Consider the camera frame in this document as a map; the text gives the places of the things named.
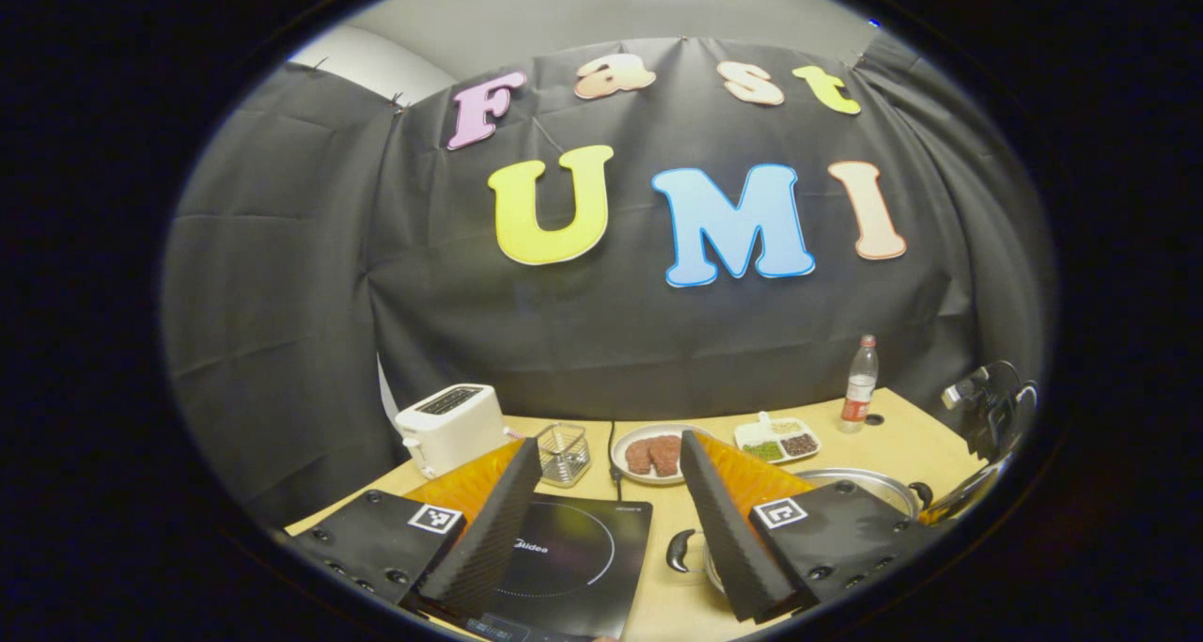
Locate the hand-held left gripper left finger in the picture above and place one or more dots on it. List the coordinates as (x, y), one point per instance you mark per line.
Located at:
(489, 539)

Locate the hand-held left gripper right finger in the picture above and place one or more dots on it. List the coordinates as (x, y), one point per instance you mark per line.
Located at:
(728, 539)

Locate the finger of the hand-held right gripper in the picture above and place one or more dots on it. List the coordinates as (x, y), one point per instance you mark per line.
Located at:
(973, 492)

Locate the black induction cooktop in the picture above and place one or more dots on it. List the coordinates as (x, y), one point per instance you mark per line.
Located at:
(583, 557)

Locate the brown meat patty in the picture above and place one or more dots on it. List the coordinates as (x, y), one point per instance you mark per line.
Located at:
(665, 454)
(639, 457)

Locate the clear square utensil holder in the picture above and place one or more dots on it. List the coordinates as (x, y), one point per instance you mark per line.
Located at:
(564, 459)

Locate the white divided dish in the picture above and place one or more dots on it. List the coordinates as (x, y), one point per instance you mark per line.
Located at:
(778, 440)

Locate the white toaster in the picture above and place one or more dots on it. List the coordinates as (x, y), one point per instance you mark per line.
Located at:
(451, 430)

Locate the plastic bottle with red label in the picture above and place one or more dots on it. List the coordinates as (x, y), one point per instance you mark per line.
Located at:
(858, 393)

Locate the white round plate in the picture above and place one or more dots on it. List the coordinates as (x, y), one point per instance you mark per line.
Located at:
(628, 435)

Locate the black backdrop cloth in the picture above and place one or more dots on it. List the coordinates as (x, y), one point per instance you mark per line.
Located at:
(282, 275)

